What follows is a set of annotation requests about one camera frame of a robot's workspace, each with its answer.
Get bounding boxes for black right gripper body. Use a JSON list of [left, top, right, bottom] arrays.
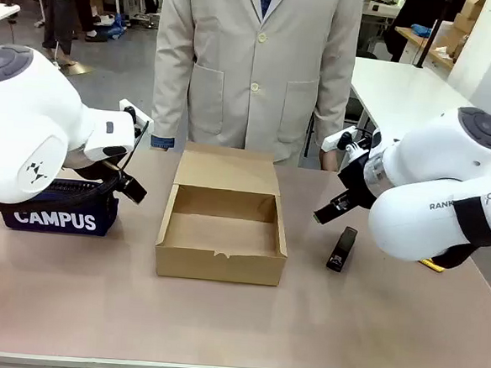
[[335, 150, 383, 212]]

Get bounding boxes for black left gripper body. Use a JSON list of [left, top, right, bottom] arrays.
[[62, 150, 127, 186]]

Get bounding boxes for black stapler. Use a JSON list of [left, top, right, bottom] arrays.
[[325, 224, 360, 273]]

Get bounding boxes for brown cardboard box with lid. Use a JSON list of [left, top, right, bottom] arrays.
[[152, 139, 296, 288]]

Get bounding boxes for person's left hand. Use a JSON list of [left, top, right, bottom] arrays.
[[317, 149, 341, 173]]

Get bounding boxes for navy CAMPUS pencil case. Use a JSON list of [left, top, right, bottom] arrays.
[[1, 173, 121, 238]]

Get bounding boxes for large white table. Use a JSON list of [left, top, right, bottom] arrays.
[[346, 56, 478, 140]]

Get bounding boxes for yellow black utility knife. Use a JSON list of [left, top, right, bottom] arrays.
[[420, 255, 446, 274]]

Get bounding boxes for blue bag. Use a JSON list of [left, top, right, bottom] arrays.
[[98, 11, 131, 42]]

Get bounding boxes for wooden workbench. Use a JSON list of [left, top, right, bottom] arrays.
[[391, 25, 457, 73]]

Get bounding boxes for person in beige coat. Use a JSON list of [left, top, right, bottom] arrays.
[[147, 0, 365, 172]]

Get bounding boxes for mannequin in grey trousers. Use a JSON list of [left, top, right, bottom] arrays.
[[33, 0, 102, 76]]

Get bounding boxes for black pole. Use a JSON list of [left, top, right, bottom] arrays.
[[413, 17, 446, 71]]

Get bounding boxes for bystander in black trousers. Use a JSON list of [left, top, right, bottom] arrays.
[[69, 0, 113, 44]]

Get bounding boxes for small white table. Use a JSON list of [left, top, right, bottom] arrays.
[[0, 2, 22, 30]]

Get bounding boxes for stacked cardboard boxes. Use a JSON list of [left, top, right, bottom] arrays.
[[451, 0, 487, 34]]

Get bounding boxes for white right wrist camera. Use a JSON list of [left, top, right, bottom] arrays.
[[321, 124, 381, 157]]

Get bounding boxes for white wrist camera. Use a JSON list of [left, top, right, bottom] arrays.
[[321, 124, 381, 157], [117, 97, 156, 135]]

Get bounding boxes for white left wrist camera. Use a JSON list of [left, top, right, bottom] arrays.
[[117, 97, 156, 135]]

